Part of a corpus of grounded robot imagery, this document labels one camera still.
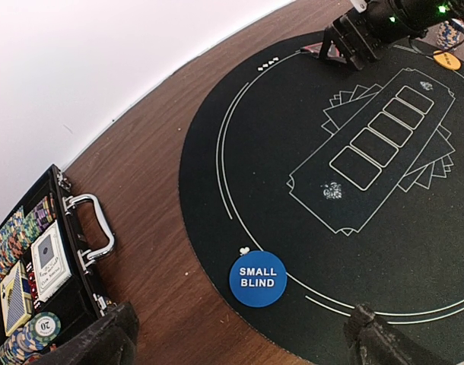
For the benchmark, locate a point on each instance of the chips in case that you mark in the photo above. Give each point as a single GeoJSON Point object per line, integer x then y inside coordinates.
{"type": "Point", "coordinates": [21, 230]}

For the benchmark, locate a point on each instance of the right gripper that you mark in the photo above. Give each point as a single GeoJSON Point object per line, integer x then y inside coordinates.
{"type": "Point", "coordinates": [362, 35]}

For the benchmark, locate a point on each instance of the blue small blind button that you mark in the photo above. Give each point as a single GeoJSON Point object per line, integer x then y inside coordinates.
{"type": "Point", "coordinates": [258, 279]}

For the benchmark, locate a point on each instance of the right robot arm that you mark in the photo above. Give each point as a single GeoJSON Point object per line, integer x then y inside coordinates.
{"type": "Point", "coordinates": [420, 15]}

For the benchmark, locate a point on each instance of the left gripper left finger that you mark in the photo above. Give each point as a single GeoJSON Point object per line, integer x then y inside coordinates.
{"type": "Point", "coordinates": [112, 339]}

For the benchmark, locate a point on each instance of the red triangle marker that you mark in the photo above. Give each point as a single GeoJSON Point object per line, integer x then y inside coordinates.
{"type": "Point", "coordinates": [326, 53]}

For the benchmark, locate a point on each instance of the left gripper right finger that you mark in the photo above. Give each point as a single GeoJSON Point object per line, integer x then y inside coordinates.
{"type": "Point", "coordinates": [371, 340]}

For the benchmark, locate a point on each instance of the playing card deck in case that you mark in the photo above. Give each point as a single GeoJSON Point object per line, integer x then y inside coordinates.
{"type": "Point", "coordinates": [50, 264]}

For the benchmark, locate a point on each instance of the black poker set case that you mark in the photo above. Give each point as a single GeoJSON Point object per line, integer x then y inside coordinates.
{"type": "Point", "coordinates": [80, 301]}

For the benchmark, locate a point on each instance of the round black poker mat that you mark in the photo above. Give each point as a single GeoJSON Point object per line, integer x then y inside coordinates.
{"type": "Point", "coordinates": [354, 179]}

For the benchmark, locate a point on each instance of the orange big blind button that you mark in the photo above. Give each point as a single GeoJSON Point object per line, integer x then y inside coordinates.
{"type": "Point", "coordinates": [447, 60]}

